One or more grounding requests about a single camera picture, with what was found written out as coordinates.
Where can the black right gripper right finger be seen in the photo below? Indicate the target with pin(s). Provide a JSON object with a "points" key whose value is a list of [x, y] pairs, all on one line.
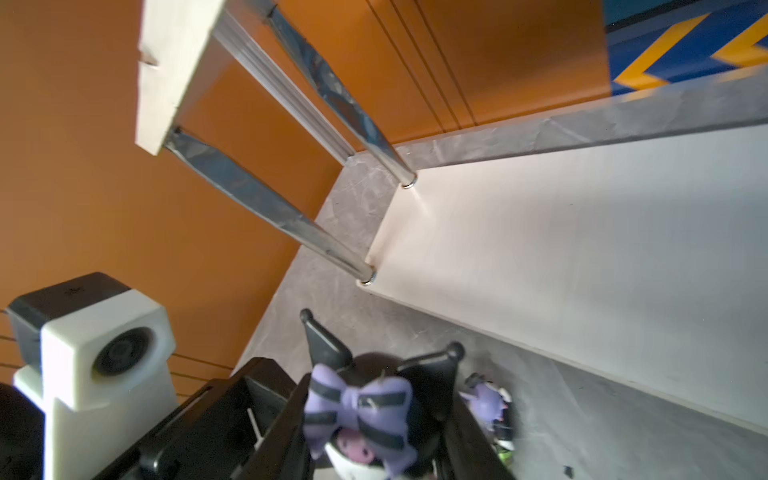
{"points": [[465, 453]]}

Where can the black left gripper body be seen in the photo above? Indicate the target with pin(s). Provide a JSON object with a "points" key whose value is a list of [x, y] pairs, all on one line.
{"points": [[213, 432]]}

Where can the black purple Kuromi figure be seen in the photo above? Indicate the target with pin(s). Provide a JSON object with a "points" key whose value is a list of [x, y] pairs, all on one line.
{"points": [[375, 415]]}

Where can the white two-tier shelf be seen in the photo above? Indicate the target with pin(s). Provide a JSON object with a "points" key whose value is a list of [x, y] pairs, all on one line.
{"points": [[644, 262]]}

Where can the purple black figure toy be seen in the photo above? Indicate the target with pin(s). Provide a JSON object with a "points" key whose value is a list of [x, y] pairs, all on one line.
{"points": [[492, 407]]}

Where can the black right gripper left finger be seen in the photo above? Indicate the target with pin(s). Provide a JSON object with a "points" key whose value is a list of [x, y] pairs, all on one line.
{"points": [[283, 453]]}

